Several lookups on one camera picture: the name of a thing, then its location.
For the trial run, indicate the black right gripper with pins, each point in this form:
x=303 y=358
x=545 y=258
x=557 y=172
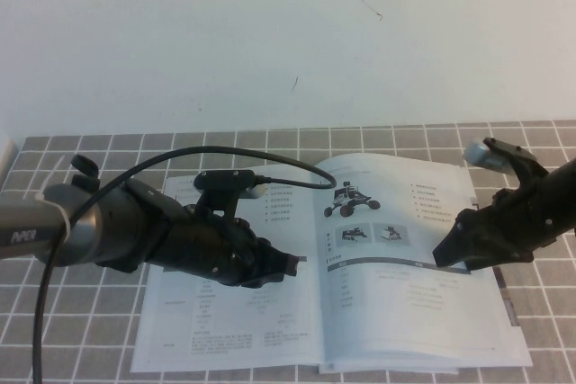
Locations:
x=513 y=226

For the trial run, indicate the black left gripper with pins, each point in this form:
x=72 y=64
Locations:
x=207 y=244

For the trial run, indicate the white product catalogue book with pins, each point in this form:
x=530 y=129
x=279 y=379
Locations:
x=382 y=312

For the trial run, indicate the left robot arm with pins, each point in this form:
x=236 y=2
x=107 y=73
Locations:
x=27 y=231

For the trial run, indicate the brochure with photo cover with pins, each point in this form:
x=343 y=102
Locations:
x=507 y=298

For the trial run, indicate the grey white grid tablecloth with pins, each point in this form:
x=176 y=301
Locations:
x=90 y=334

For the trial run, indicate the white zip tie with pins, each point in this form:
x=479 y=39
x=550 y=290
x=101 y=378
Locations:
x=65 y=222

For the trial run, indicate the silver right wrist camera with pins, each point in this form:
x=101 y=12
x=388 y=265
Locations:
x=486 y=154

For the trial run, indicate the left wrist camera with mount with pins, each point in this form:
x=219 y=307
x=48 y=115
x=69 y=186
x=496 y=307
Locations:
x=225 y=177

